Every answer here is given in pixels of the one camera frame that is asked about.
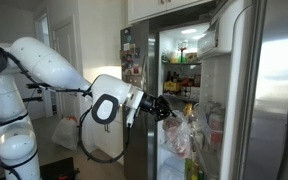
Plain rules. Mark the stainless steel fridge body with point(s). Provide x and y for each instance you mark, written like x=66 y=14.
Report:
x=135 y=150

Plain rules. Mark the green bottle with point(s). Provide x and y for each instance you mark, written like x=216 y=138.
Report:
x=188 y=168

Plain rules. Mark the clear plastic bag with meat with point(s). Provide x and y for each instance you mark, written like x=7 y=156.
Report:
x=179 y=136

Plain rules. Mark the fridge magnet photo cluster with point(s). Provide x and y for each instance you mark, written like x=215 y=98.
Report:
x=128 y=56

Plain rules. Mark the black box with red mark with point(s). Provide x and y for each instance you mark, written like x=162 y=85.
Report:
x=55 y=168

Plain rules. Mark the red label container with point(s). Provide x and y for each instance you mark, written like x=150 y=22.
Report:
x=217 y=128

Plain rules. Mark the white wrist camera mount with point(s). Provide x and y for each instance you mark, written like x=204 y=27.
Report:
x=134 y=100

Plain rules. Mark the open fridge door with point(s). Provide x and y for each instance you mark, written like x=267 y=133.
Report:
x=270 y=100

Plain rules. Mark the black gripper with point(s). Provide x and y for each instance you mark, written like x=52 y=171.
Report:
x=148 y=104

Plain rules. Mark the white upper kitchen cabinet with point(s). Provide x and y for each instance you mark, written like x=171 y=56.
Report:
x=144 y=8

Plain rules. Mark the yellow food item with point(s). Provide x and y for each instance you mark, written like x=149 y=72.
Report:
x=188 y=108

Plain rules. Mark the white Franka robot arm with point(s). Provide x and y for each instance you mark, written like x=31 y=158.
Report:
x=44 y=63

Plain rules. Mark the white room door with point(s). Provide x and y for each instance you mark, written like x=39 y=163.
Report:
x=67 y=43

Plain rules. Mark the white trash bag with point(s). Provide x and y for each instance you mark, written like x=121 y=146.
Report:
x=65 y=133

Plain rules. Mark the yellow box in fridge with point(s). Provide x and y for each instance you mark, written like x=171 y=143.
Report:
x=171 y=87

